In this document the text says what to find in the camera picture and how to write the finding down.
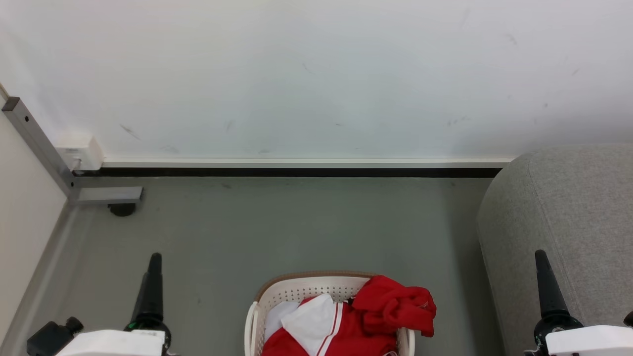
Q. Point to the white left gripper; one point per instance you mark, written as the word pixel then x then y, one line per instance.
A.
pixel 113 343

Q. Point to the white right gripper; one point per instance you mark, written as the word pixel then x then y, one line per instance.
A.
pixel 593 342

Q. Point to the red and white jacket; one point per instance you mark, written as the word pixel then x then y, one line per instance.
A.
pixel 390 306

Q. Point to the grey fabric sofa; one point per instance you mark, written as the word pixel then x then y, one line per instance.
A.
pixel 578 212

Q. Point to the black block with round knob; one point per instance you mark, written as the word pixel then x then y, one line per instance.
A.
pixel 49 338
pixel 629 319

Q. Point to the white cloth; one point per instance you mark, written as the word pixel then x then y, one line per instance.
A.
pixel 278 319

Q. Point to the cream perforated laundry basket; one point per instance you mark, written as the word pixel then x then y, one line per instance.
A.
pixel 296 289

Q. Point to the beige partition panel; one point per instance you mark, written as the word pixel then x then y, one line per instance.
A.
pixel 20 222

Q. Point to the black baseboard strip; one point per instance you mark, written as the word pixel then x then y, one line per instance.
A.
pixel 296 172

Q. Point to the black round frame foot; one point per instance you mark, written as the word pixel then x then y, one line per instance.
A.
pixel 122 210

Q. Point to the white plastic wall box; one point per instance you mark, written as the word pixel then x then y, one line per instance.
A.
pixel 86 153

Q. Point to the grey metal frame bar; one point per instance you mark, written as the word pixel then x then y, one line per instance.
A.
pixel 44 148

